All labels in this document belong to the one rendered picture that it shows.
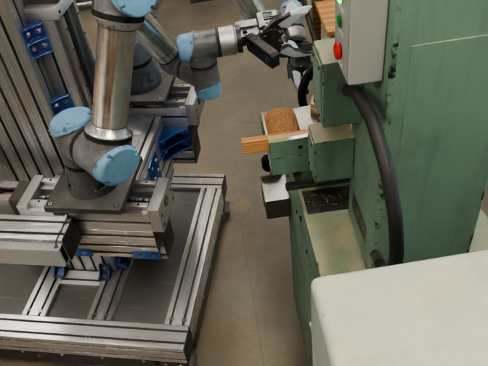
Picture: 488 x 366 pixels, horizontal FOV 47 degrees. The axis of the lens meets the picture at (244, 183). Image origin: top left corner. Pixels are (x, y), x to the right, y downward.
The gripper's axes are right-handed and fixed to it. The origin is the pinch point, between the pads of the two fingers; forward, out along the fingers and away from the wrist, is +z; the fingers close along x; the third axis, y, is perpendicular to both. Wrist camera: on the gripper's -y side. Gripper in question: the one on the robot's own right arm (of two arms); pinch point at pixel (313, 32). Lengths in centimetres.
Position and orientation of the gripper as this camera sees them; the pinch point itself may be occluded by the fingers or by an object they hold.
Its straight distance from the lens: 153.2
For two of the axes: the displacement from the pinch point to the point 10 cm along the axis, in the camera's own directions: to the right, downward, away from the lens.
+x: 1.0, 5.9, 8.0
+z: 9.9, -1.6, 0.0
